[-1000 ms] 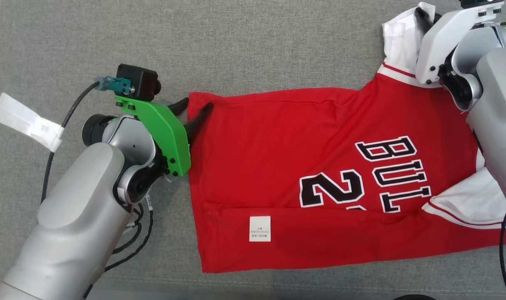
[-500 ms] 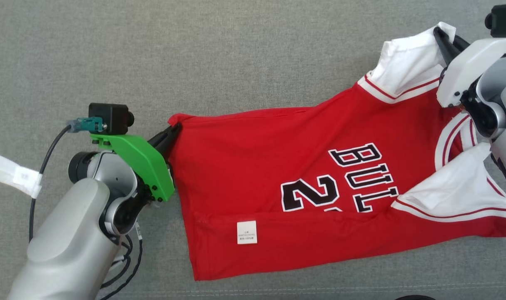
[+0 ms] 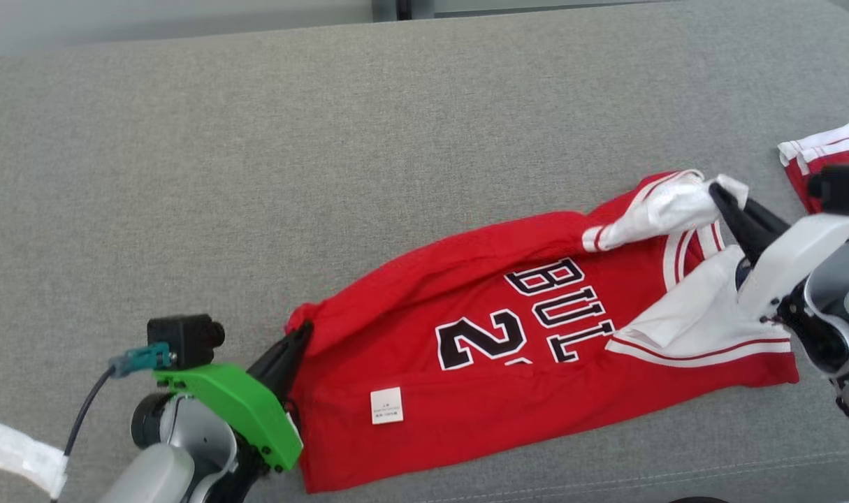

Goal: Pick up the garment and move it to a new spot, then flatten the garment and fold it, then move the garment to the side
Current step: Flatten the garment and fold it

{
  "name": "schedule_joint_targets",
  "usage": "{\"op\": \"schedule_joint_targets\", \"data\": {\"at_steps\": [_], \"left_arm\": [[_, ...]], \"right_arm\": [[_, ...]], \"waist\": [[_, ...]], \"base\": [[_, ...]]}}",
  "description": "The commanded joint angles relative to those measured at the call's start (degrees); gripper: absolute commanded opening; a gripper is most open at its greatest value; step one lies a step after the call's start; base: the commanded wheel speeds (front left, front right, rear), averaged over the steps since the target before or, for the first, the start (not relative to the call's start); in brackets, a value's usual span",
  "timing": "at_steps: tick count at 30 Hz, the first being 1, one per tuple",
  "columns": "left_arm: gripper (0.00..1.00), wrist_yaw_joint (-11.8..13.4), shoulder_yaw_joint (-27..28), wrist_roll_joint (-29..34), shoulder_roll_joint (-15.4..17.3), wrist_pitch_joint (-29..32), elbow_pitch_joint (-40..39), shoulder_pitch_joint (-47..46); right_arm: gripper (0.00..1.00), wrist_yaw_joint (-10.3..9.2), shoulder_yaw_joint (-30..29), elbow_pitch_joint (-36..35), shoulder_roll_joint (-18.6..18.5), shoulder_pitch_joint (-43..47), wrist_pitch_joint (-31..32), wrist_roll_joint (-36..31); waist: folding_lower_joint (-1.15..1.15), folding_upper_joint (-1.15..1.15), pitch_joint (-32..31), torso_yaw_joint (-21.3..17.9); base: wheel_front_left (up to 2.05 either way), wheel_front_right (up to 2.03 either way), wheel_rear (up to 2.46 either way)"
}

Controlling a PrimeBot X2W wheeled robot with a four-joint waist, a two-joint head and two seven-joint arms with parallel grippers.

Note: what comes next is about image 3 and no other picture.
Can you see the red Bulls jersey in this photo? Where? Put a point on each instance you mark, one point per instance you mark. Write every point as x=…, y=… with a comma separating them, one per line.
x=466, y=433

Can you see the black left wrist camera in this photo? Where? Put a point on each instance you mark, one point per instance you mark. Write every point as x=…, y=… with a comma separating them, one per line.
x=183, y=339

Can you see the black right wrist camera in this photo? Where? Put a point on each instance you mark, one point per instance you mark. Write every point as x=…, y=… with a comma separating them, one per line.
x=843, y=188

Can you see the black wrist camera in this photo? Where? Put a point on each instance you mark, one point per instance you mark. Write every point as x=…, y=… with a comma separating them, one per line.
x=843, y=188
x=183, y=339

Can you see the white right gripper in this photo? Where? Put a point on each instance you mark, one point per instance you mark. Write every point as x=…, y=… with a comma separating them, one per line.
x=794, y=251

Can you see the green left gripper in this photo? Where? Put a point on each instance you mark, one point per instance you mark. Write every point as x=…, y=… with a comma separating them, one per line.
x=242, y=412

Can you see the grey fabric sofa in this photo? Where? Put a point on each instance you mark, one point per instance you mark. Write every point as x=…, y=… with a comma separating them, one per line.
x=326, y=175

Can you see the grey partition post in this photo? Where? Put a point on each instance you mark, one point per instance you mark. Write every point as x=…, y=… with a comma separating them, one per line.
x=403, y=8

